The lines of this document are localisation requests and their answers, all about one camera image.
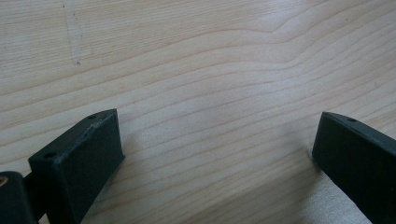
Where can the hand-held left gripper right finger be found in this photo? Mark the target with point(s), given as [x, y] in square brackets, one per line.
[358, 158]

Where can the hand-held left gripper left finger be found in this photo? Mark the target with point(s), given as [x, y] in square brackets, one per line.
[81, 161]

